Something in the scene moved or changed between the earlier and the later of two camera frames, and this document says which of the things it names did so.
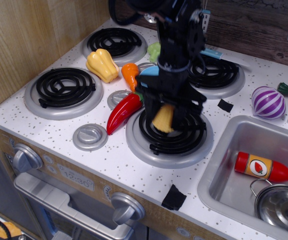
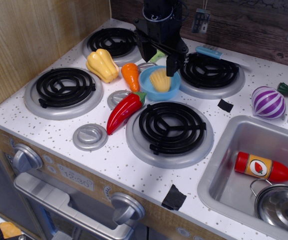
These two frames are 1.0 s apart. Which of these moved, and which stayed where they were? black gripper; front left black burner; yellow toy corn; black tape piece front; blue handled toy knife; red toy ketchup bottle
Moved: black gripper; yellow toy corn
Stayed: red toy ketchup bottle; front left black burner; black tape piece front; blue handled toy knife
